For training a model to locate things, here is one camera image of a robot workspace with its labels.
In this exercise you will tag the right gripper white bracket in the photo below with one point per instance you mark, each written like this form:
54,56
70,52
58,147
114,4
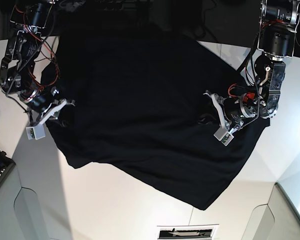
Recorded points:
64,118

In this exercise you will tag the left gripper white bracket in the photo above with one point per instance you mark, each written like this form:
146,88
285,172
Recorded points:
212,118

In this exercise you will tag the black graphic t-shirt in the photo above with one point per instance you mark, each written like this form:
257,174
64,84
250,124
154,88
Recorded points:
138,97

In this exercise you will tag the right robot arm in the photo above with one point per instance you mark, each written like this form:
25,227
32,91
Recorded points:
32,22

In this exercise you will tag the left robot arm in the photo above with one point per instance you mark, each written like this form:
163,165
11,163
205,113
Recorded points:
249,96

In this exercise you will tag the printed paper label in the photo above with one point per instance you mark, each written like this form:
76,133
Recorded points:
190,232

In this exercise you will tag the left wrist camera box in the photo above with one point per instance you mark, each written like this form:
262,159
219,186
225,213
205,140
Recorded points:
223,136

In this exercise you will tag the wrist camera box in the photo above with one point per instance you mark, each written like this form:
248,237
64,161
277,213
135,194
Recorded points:
35,132
223,136

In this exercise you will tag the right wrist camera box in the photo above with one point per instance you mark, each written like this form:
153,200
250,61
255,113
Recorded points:
35,132

